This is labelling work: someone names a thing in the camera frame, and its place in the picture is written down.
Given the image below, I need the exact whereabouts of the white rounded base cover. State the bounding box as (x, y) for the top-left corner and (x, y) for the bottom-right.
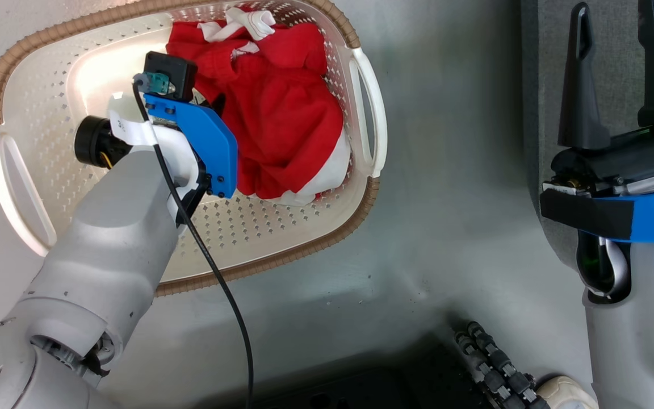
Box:
(534, 374), (600, 409)

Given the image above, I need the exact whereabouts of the black strap on mount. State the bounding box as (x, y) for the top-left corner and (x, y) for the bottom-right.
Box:
(539, 189), (636, 241)

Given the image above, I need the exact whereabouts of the black segmented cable chain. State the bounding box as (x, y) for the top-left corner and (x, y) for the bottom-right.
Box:
(454, 320), (552, 409)

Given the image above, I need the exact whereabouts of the grey fabric sofa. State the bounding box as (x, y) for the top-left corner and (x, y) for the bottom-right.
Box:
(519, 0), (654, 273)

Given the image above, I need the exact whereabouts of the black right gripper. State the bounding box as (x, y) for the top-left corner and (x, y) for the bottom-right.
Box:
(542, 0), (654, 303)

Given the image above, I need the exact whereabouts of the thin black left cable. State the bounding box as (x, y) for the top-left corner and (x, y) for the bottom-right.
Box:
(132, 78), (255, 409)

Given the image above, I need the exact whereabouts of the white laundry basket brown rim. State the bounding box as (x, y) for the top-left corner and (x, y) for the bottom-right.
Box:
(0, 0), (389, 298)

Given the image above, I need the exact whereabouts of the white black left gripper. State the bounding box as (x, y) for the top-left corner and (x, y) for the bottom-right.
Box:
(73, 93), (213, 229)

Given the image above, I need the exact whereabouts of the red and white garment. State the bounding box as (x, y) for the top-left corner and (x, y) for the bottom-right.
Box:
(166, 6), (353, 207)

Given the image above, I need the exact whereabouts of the teal left cable connector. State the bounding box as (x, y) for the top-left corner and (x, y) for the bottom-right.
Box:
(133, 72), (171, 95)

